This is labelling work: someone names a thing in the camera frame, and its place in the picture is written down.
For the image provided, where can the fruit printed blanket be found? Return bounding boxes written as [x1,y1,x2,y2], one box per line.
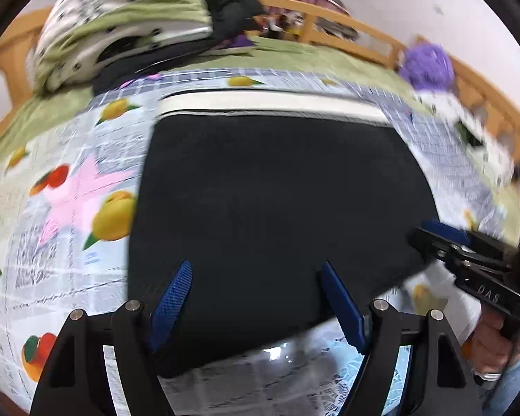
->
[0,67,510,416]

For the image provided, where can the black clothing pile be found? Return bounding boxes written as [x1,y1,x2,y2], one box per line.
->
[199,0,266,46]

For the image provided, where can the dark folded cloth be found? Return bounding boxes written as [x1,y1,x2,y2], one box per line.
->
[91,37,254,95]

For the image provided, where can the person's blue jeans leg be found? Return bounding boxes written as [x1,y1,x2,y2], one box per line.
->
[479,331,520,416]

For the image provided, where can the green bed sheet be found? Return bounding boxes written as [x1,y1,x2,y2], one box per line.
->
[0,35,520,243]

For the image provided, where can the person's right hand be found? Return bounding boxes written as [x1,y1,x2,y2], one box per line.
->
[469,305,517,379]

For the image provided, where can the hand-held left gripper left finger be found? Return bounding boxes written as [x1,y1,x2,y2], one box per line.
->
[29,260,194,416]

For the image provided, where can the white dotted cloth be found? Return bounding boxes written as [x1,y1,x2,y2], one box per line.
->
[416,91,518,188]

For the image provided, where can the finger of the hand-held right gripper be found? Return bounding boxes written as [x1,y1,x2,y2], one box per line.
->
[420,220,520,254]
[409,227,512,275]

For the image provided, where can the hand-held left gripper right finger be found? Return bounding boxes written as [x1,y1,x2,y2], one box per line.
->
[321,261,482,416]

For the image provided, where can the purple plush toy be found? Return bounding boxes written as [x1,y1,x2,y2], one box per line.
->
[398,43,456,93]

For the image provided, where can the folded white green dotted quilt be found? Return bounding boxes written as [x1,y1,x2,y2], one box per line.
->
[32,0,213,94]

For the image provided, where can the black pants with white waistband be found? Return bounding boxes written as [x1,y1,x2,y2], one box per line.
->
[125,89,443,378]

